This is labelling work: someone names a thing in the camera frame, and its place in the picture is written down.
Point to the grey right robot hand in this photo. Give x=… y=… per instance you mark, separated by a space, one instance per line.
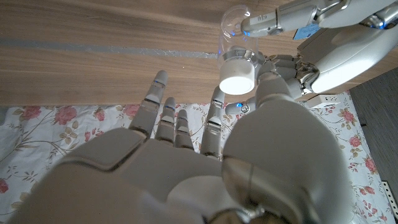
x=155 y=180

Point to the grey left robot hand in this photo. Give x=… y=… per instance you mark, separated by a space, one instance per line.
x=342 y=56

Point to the clear bottle with white cap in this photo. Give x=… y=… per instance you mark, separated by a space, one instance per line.
x=237 y=76

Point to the blue card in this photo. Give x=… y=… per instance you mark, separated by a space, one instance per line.
x=306 y=31

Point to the floral rose backdrop cloth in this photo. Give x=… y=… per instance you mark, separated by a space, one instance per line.
x=46 y=140

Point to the white perforated metal rail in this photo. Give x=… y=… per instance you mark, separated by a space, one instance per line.
x=391 y=196

